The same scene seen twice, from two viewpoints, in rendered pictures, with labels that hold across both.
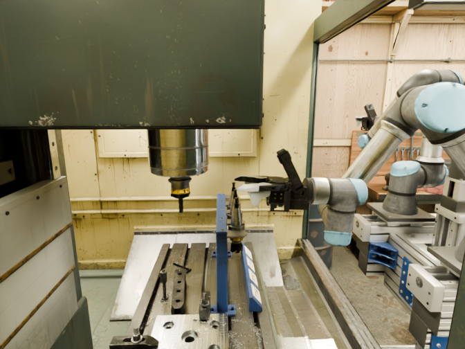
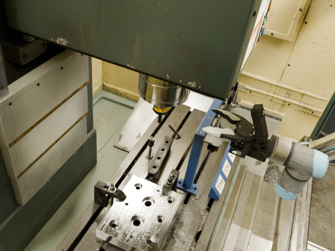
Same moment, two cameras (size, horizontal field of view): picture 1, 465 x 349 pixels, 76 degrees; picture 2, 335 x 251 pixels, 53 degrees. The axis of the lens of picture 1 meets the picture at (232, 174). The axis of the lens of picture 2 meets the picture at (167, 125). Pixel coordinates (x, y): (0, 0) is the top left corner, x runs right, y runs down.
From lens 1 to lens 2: 0.43 m
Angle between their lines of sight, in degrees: 31
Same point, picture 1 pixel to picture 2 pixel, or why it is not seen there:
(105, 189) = not seen: hidden behind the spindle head
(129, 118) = (119, 59)
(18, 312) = (43, 145)
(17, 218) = (45, 86)
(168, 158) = (149, 90)
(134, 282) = (139, 122)
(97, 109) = (97, 44)
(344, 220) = (293, 184)
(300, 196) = (260, 149)
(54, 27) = not seen: outside the picture
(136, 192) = not seen: hidden behind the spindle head
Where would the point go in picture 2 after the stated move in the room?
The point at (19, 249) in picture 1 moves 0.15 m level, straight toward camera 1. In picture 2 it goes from (45, 107) to (43, 134)
